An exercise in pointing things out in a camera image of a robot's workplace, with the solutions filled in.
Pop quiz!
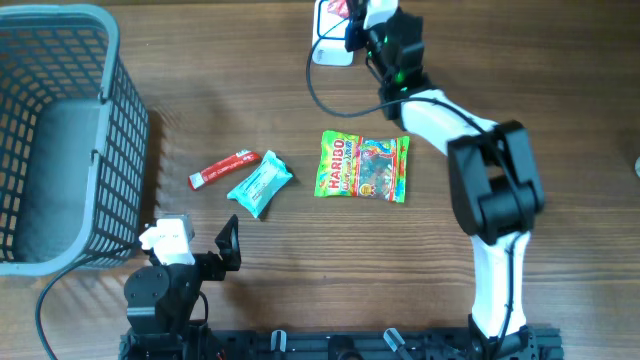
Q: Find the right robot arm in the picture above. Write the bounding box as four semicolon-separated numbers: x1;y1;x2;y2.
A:
346;0;544;359

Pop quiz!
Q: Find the small red candy packet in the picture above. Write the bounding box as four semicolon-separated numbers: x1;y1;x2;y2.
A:
327;0;350;19

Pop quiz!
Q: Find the grey plastic shopping basket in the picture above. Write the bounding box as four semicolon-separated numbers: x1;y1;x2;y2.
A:
1;5;150;277

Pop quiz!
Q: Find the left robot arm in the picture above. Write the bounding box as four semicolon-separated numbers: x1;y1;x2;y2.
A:
119;214;241;360

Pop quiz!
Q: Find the teal tissue packet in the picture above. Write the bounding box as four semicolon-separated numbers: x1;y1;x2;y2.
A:
227;150;293;218

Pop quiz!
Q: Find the green Haribo gummy bag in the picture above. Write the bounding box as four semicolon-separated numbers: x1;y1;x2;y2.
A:
314;130;410;203

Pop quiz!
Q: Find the white barcode scanner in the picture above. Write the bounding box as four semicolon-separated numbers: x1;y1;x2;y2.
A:
312;0;354;67

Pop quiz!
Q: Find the red stick snack packet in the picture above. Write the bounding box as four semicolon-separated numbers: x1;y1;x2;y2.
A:
188;150;262;191

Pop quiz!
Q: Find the black mounting rail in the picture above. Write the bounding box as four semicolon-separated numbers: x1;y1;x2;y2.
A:
119;327;564;360

